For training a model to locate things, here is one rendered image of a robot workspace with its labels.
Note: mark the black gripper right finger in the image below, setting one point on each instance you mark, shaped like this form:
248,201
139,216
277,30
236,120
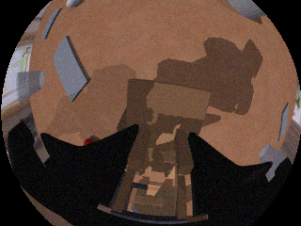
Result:
215,178

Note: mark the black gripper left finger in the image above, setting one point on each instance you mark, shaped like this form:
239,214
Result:
99,164

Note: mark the white ball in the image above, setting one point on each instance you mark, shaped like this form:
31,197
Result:
72,3

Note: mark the dark red ball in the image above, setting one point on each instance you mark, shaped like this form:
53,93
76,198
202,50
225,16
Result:
87,141

